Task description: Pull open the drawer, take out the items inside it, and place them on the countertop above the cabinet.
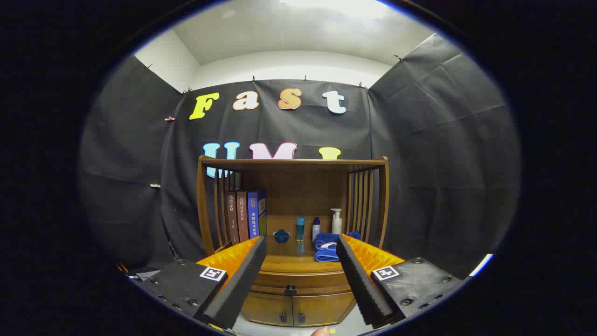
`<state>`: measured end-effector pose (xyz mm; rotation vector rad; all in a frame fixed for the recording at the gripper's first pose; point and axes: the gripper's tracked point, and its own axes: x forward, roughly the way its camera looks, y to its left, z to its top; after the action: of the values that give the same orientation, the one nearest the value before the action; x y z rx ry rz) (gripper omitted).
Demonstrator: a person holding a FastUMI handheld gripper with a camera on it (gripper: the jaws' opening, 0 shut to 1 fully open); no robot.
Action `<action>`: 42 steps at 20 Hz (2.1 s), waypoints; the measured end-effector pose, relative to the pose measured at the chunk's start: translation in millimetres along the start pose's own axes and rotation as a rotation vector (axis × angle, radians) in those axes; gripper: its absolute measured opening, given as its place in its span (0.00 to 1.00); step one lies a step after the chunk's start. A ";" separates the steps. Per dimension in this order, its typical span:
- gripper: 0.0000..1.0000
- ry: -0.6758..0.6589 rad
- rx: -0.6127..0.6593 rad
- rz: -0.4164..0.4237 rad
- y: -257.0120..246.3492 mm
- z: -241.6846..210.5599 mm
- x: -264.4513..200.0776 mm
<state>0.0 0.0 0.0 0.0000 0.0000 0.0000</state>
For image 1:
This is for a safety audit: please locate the wooden countertop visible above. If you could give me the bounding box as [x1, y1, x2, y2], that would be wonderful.
[215, 216, 374, 275]

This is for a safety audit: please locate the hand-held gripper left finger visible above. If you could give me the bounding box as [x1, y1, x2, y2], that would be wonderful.
[132, 236, 267, 331]

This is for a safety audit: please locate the wooden drawer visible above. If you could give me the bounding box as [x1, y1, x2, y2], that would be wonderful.
[252, 271, 355, 295]

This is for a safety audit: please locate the reddish brown book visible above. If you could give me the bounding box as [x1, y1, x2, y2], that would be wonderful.
[236, 191, 250, 242]

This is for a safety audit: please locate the blue folded towel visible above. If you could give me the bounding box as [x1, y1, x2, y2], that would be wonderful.
[313, 231, 361, 263]

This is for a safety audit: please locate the blue book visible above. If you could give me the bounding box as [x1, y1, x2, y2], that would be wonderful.
[247, 190, 267, 239]

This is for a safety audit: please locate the wooden cabinet door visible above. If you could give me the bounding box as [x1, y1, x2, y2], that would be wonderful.
[241, 293, 293, 326]
[293, 293, 356, 326]

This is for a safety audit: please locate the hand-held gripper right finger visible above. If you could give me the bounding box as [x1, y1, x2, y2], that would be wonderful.
[336, 233, 467, 327]

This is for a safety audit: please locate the wooden cabinet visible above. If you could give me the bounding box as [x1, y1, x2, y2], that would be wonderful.
[197, 155, 390, 327]

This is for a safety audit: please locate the dark brown book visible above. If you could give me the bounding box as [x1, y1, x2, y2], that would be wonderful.
[227, 192, 240, 245]

